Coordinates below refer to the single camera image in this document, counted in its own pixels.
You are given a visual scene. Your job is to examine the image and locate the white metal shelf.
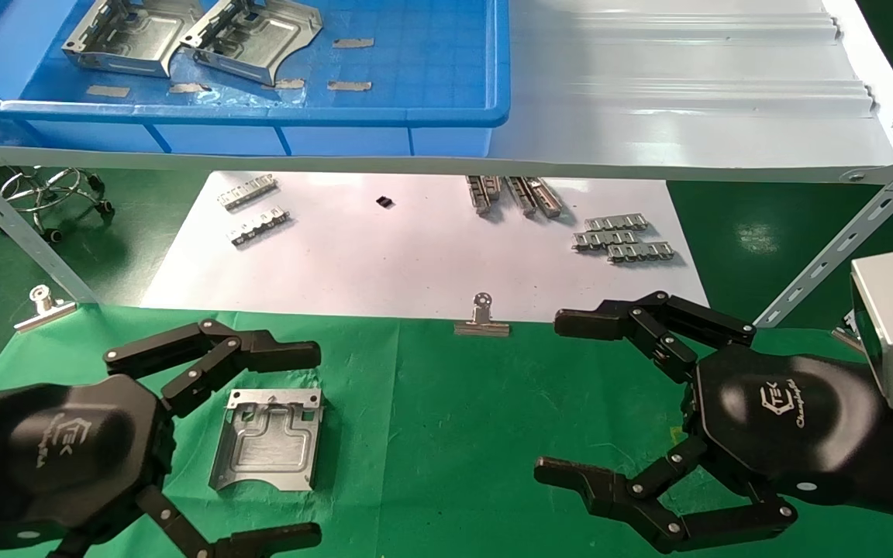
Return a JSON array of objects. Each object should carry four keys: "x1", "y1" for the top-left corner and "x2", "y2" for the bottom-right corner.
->
[{"x1": 0, "y1": 0, "x2": 893, "y2": 184}]

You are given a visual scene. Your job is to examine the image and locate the silver binder clip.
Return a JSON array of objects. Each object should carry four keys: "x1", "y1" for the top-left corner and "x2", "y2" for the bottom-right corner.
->
[
  {"x1": 14, "y1": 284, "x2": 77, "y2": 334},
  {"x1": 454, "y1": 291, "x2": 511, "y2": 337}
]

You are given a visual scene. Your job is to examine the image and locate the blue plastic bin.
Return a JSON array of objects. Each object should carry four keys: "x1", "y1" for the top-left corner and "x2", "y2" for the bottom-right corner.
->
[{"x1": 0, "y1": 0, "x2": 511, "y2": 156}]

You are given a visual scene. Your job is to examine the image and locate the white paper sheet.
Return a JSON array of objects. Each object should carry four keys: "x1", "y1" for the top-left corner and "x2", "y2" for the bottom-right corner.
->
[{"x1": 140, "y1": 170, "x2": 711, "y2": 325}]

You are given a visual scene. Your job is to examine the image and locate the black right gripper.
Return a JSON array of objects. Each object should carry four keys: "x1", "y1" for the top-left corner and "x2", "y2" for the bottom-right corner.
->
[{"x1": 534, "y1": 291, "x2": 881, "y2": 553}]

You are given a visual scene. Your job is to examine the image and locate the notched metal strip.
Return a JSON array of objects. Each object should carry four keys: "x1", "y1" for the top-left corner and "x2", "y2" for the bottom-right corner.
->
[
  {"x1": 584, "y1": 215, "x2": 649, "y2": 232},
  {"x1": 572, "y1": 229, "x2": 638, "y2": 252},
  {"x1": 218, "y1": 174, "x2": 278, "y2": 211},
  {"x1": 607, "y1": 242, "x2": 676, "y2": 264},
  {"x1": 229, "y1": 206, "x2": 291, "y2": 247}
]

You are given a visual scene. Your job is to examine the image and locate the perforated metal brace bar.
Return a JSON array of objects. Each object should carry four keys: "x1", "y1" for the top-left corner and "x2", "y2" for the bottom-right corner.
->
[
  {"x1": 753, "y1": 136, "x2": 893, "y2": 328},
  {"x1": 0, "y1": 151, "x2": 98, "y2": 305}
]

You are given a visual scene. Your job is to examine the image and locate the stamped sheet metal part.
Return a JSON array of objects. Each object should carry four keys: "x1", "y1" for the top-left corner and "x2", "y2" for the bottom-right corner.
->
[
  {"x1": 178, "y1": 0, "x2": 323, "y2": 87},
  {"x1": 61, "y1": 0, "x2": 205, "y2": 78},
  {"x1": 209, "y1": 389, "x2": 325, "y2": 492}
]

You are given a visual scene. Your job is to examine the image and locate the chrome stool base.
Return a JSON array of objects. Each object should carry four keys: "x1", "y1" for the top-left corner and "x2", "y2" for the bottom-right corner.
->
[{"x1": 0, "y1": 167, "x2": 116, "y2": 241}]

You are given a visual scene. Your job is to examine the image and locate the green table cloth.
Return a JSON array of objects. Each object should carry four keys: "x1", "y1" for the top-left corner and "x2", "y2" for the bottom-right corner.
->
[{"x1": 0, "y1": 304, "x2": 893, "y2": 558}]

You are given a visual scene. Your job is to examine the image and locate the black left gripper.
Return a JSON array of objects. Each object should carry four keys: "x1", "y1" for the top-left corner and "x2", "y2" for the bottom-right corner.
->
[{"x1": 0, "y1": 319, "x2": 323, "y2": 558}]

